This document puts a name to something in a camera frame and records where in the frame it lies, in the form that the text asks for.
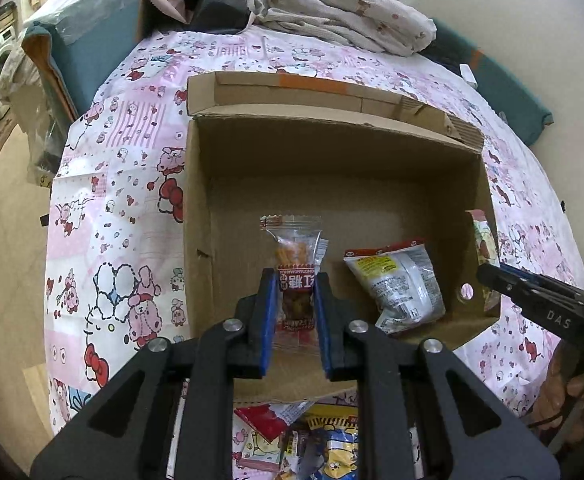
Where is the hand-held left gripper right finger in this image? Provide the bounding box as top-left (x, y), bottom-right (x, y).
top-left (314, 272), bottom-right (561, 480)

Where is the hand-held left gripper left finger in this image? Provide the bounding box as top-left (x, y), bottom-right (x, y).
top-left (29, 268), bottom-right (278, 480)

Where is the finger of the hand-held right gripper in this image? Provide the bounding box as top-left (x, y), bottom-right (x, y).
top-left (496, 263), bottom-right (584, 307)
top-left (476, 264), bottom-right (584, 343)

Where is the yellow cartoon snack packet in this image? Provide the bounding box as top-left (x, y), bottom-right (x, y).
top-left (465, 208), bottom-right (499, 313)

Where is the cardboard box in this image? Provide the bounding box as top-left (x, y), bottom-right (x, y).
top-left (182, 71), bottom-right (502, 406)

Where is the person's right hand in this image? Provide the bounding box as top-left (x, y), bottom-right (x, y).
top-left (531, 350), bottom-right (584, 443)

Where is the white grey snack packet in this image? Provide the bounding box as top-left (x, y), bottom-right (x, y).
top-left (343, 238), bottom-right (446, 336)

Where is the blue yellow snack packet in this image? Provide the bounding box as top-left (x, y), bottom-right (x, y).
top-left (303, 404), bottom-right (362, 480)

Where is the pink cartoon snack packet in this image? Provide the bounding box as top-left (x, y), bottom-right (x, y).
top-left (232, 426), bottom-right (285, 473)

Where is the pink printed blanket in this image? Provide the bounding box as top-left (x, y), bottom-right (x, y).
top-left (42, 27), bottom-right (584, 480)

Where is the teal mat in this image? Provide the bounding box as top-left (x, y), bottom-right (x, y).
top-left (417, 17), bottom-right (555, 147)

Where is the flat cardboard sheet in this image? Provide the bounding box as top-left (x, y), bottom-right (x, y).
top-left (21, 364), bottom-right (57, 413)

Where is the clear plastic bag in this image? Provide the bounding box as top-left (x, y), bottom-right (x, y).
top-left (26, 102), bottom-right (70, 187)

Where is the black bag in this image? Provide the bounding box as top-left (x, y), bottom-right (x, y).
top-left (184, 0), bottom-right (258, 35)

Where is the white floral duvet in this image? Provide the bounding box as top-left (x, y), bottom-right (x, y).
top-left (244, 0), bottom-right (438, 56)

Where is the teal cushion in plastic cover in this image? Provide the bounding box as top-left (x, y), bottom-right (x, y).
top-left (21, 0), bottom-right (145, 122)

